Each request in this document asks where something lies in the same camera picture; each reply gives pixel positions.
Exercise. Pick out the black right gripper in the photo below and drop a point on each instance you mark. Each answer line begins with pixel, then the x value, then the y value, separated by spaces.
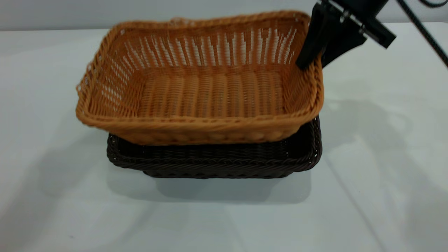
pixel 360 12

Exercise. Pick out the orange woven wicker basket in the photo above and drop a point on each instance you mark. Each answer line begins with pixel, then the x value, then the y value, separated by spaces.
pixel 210 94

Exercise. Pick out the black woven wicker basket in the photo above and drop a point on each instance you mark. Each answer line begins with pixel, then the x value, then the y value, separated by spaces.
pixel 217 162

